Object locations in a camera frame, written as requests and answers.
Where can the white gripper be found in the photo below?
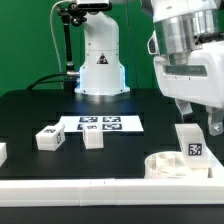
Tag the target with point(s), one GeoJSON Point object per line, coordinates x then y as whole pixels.
{"type": "Point", "coordinates": [201, 81]}

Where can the white round stool seat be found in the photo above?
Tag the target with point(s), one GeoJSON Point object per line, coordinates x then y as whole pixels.
{"type": "Point", "coordinates": [171, 164]}

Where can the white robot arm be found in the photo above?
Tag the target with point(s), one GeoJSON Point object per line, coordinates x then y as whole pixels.
{"type": "Point", "coordinates": [188, 50]}

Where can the white U-shaped obstacle fence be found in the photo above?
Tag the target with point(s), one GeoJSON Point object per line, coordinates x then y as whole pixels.
{"type": "Point", "coordinates": [96, 192]}

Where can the white sheet with tags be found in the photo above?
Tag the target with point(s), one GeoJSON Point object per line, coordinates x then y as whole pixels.
{"type": "Point", "coordinates": [106, 123]}

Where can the black camera stand pole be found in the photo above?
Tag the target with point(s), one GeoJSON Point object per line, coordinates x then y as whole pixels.
{"type": "Point", "coordinates": [70, 15]}

